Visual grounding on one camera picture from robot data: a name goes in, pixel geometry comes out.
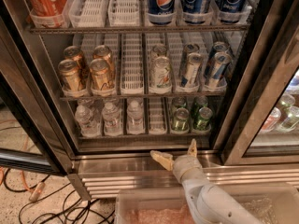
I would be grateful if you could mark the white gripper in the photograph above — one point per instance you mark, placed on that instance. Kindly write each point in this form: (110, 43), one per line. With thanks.
(186, 166)

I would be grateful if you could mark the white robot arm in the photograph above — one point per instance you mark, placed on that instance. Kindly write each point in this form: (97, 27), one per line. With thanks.
(207, 202)

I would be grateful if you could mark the silver blue can front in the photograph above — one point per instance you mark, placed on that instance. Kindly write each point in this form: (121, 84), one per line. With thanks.
(190, 69)

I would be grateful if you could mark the silver blue can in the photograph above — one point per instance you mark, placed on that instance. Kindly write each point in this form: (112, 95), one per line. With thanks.
(190, 69)
(188, 49)

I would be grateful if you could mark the white empty shelf tray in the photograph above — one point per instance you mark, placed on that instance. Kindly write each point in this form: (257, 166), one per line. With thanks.
(132, 75)

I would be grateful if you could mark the blue white can front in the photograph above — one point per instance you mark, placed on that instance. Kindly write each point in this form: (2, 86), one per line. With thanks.
(216, 68)

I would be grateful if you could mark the blue white can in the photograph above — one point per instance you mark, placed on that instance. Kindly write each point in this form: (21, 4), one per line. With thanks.
(218, 46)
(216, 68)

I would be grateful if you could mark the stainless steel display fridge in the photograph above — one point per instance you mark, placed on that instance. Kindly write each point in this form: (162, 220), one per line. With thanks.
(263, 46)

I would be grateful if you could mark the silver blue can back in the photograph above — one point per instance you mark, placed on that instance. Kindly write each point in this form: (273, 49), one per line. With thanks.
(188, 49)

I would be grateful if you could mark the gold can front right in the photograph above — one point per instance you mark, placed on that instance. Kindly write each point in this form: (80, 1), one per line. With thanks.
(101, 75)

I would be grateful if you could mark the gold can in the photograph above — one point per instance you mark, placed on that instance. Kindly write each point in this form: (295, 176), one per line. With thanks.
(76, 54)
(71, 75)
(104, 52)
(101, 75)

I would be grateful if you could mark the blue white can back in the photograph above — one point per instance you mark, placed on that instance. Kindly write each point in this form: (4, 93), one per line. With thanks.
(218, 46)

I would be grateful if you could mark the gold can back right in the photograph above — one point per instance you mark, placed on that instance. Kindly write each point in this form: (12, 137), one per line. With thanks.
(104, 52)

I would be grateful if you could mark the gold can front left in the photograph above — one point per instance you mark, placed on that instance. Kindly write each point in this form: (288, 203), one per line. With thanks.
(71, 75)

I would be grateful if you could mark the gold can back left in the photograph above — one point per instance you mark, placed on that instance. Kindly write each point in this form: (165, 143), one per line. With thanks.
(76, 54)

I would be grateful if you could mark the open glass fridge door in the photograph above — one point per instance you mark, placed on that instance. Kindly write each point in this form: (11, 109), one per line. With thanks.
(20, 92)

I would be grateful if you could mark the blue pepsi can middle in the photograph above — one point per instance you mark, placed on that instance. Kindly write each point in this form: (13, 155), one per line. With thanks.
(195, 10)

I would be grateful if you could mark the blue pepsi can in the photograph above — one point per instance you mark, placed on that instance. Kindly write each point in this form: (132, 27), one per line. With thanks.
(230, 10)
(195, 10)
(161, 12)

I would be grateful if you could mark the blue pepsi can left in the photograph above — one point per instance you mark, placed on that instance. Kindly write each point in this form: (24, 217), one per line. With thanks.
(161, 12)

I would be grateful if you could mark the blue pepsi can right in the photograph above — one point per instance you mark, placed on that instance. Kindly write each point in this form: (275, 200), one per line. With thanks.
(230, 10)

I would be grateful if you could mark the water bottle right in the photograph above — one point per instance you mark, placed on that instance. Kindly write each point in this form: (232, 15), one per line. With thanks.
(135, 118)

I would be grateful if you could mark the water bottle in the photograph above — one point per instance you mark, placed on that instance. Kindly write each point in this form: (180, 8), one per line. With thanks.
(135, 118)
(89, 126)
(112, 119)

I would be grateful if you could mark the clear plastic bin left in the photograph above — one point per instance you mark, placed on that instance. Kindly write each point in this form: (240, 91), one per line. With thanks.
(152, 206)

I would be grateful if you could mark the clear plastic bin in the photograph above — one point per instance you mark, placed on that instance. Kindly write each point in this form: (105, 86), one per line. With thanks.
(270, 203)
(152, 206)

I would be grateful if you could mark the water bottle middle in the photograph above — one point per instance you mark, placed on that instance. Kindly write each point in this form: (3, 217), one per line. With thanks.
(112, 119)

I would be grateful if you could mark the water bottle left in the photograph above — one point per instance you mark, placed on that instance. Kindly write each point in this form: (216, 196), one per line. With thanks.
(89, 126)

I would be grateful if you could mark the red label bottle behind glass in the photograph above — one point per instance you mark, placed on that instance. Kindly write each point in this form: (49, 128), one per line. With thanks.
(271, 121)

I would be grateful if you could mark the clear plastic bin right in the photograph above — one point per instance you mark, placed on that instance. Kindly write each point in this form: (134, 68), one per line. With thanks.
(270, 203)

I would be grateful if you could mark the green bottle behind glass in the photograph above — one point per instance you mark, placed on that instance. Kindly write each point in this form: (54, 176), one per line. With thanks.
(291, 120)

